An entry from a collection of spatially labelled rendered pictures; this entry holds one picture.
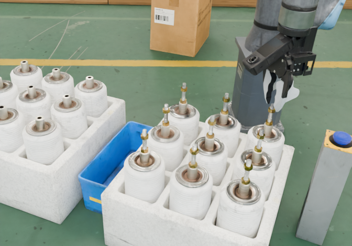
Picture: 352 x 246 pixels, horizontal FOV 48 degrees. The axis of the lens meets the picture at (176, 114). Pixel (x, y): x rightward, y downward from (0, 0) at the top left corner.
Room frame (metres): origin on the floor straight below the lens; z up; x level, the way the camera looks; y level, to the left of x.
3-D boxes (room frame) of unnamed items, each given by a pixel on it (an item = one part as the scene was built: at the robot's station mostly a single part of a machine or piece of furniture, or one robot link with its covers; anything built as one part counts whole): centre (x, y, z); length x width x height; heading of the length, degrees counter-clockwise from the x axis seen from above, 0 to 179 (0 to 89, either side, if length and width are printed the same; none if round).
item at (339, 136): (0.74, -0.38, 0.32); 0.04 x 0.04 x 0.02
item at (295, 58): (0.85, -0.26, 0.48); 0.09 x 0.08 x 0.12; 114
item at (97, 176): (0.90, 0.15, 0.06); 0.30 x 0.11 x 0.12; 159
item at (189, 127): (0.93, -0.02, 0.16); 0.10 x 0.10 x 0.18
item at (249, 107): (1.29, -0.30, 0.15); 0.19 x 0.19 x 0.30; 6
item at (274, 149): (0.85, -0.24, 0.16); 0.10 x 0.10 x 0.18
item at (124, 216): (0.78, -0.09, 0.09); 0.39 x 0.39 x 0.18; 69
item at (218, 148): (0.78, -0.09, 0.25); 0.08 x 0.08 x 0.01
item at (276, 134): (0.85, -0.24, 0.25); 0.08 x 0.08 x 0.01
